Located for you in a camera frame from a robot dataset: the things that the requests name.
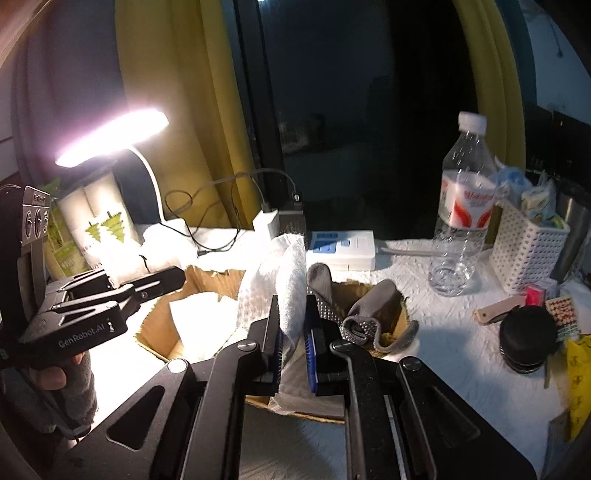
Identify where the white fluffy cloth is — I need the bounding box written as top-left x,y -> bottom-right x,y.
168,291 -> 241,363

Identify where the white desk lamp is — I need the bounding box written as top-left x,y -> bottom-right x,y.
54,108 -> 170,224

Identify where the white power strip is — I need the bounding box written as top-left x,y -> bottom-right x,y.
306,229 -> 378,273

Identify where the white charger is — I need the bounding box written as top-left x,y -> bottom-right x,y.
252,210 -> 280,237

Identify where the white textured tablecloth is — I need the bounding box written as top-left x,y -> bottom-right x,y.
139,222 -> 591,480

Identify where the red dotted card pack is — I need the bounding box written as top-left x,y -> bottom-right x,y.
545,296 -> 581,343

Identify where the narrow yellow curtain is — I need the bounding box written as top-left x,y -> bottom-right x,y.
451,0 -> 528,171

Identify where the beige folding tool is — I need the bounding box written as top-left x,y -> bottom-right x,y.
474,295 -> 528,326

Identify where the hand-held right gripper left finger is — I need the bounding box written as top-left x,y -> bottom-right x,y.
65,295 -> 283,480

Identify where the dark blue curtain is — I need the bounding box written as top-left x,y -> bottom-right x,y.
0,0 -> 125,195

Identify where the yellow plastic bag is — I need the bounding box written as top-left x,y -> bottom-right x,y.
564,335 -> 591,441

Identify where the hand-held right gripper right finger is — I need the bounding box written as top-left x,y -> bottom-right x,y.
302,295 -> 539,480

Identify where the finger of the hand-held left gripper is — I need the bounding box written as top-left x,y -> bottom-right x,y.
48,284 -> 145,320
60,266 -> 186,301

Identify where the steel thermos cup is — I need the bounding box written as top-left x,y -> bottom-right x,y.
551,188 -> 591,283

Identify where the grey charger cable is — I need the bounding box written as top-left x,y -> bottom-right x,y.
164,168 -> 301,259

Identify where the pale blue plastic bag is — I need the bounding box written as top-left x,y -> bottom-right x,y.
492,159 -> 532,208

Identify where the wide yellow curtain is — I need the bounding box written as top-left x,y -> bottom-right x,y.
115,0 -> 259,229

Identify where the cardboard box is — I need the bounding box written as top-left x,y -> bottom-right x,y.
134,265 -> 419,423

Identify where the yellow green packet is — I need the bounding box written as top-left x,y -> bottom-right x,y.
521,178 -> 570,230

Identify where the white paper cup pack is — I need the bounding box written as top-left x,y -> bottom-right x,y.
60,171 -> 141,282

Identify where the black round case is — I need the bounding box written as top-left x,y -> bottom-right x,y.
500,305 -> 560,376

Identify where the grey dotted sock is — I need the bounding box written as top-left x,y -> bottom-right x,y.
339,279 -> 419,354
307,263 -> 335,324

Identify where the white textured cloth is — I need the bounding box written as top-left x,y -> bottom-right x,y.
236,233 -> 308,352

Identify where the person's left hand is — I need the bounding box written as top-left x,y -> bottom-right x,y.
25,362 -> 69,392

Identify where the clear water bottle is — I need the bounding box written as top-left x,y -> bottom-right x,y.
428,112 -> 498,297

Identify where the white plastic basket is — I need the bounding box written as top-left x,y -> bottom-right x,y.
489,198 -> 572,295

